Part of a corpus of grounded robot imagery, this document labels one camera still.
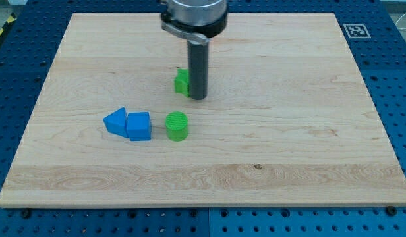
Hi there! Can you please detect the blue triangle block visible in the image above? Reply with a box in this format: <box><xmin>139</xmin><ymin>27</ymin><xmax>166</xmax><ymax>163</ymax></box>
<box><xmin>103</xmin><ymin>107</ymin><xmax>128</xmax><ymax>138</ymax></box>

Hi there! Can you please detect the green star block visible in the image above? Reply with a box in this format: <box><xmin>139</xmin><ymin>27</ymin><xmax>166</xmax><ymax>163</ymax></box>
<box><xmin>174</xmin><ymin>68</ymin><xmax>190</xmax><ymax>97</ymax></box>

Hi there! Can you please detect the green cylinder block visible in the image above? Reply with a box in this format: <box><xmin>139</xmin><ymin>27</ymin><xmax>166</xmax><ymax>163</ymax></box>
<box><xmin>165</xmin><ymin>111</ymin><xmax>189</xmax><ymax>142</ymax></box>

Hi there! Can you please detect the white cable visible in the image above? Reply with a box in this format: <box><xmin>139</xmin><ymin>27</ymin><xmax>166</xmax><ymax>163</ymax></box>
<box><xmin>394</xmin><ymin>9</ymin><xmax>406</xmax><ymax>33</ymax></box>

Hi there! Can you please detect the white fiducial marker tag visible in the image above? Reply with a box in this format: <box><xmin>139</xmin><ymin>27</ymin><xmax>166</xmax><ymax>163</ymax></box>
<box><xmin>343</xmin><ymin>23</ymin><xmax>371</xmax><ymax>39</ymax></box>

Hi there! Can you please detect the light wooden board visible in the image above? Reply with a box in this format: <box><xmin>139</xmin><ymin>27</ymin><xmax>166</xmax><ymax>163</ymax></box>
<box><xmin>0</xmin><ymin>13</ymin><xmax>406</xmax><ymax>208</ymax></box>

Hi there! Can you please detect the yellow black hazard tape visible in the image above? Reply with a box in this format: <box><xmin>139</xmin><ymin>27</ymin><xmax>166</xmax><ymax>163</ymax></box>
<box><xmin>0</xmin><ymin>12</ymin><xmax>17</xmax><ymax>45</ymax></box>

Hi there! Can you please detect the blue cube block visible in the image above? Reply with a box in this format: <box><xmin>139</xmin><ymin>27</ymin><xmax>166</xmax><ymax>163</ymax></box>
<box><xmin>127</xmin><ymin>112</ymin><xmax>152</xmax><ymax>141</ymax></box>

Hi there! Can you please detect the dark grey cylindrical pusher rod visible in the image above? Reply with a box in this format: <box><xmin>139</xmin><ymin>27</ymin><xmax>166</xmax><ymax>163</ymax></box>
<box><xmin>187</xmin><ymin>41</ymin><xmax>209</xmax><ymax>100</ymax></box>

